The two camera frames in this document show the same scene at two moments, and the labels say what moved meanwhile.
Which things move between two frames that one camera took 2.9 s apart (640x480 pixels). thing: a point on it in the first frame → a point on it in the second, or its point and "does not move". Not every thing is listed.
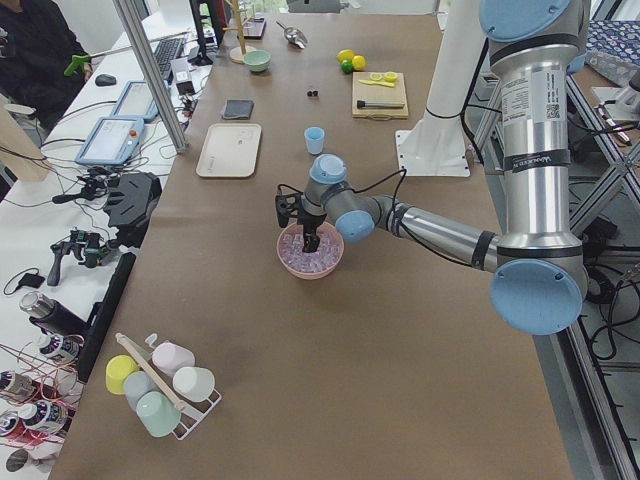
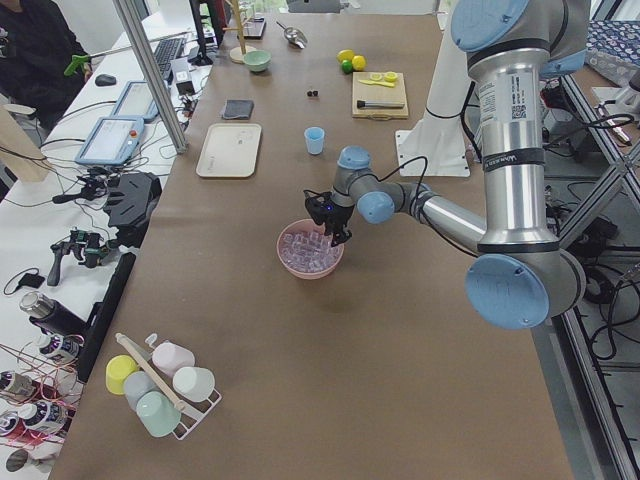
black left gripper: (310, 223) → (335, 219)
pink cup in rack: (170, 357) does not move
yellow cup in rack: (118, 368) does not move
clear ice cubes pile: (326, 255) does not move
